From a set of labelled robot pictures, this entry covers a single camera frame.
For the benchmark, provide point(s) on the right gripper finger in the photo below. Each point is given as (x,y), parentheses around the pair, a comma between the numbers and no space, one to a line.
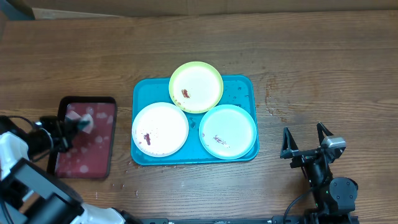
(322,132)
(289,147)

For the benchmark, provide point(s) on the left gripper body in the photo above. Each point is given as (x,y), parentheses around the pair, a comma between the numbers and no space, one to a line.
(40,139)

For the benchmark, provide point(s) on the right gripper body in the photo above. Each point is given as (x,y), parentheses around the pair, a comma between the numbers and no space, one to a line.
(305,157)

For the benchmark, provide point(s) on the green scrub sponge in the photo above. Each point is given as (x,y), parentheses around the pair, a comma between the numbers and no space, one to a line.
(83,123)

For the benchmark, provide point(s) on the white plate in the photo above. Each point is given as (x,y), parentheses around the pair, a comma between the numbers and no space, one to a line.
(160,129)

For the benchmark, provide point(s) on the yellow-green plate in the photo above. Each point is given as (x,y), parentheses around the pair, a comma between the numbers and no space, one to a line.
(196,87)

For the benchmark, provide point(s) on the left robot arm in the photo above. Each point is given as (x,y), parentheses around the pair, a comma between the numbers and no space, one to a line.
(28,193)

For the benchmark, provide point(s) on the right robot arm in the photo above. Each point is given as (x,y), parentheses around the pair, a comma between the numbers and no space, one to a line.
(334,197)

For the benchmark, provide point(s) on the black tray with red water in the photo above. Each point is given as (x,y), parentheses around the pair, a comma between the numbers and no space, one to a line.
(91,151)

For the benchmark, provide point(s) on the light blue plate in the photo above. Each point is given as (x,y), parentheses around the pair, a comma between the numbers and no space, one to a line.
(227,132)

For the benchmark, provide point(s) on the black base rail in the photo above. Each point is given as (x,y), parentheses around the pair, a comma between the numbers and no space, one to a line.
(278,219)

